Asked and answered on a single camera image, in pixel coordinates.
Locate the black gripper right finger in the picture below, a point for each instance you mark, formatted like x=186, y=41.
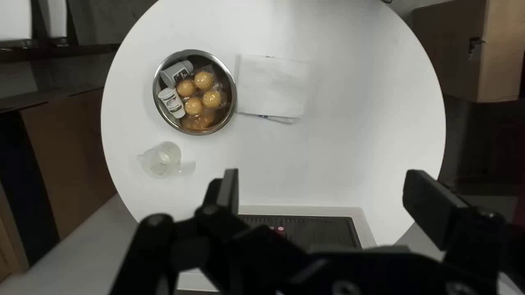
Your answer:
x=432, y=207

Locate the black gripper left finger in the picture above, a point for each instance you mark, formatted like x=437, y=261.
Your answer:
x=229, y=190

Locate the silver metal bowl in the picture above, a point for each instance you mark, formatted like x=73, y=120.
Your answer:
x=227, y=108

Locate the white stacked storage cabinet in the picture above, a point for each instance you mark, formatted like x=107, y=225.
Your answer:
x=76, y=256

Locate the clear plastic cup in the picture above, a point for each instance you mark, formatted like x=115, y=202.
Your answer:
x=163, y=158

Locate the brown egg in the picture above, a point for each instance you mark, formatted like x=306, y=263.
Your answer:
x=204, y=79
x=194, y=105
x=212, y=99
x=186, y=87

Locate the small white printed cup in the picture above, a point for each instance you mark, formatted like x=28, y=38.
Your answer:
x=171, y=102

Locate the white folded cloth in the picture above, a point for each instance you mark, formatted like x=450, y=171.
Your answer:
x=271, y=87

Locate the large plain cardboard box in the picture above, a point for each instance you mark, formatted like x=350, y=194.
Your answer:
x=63, y=158

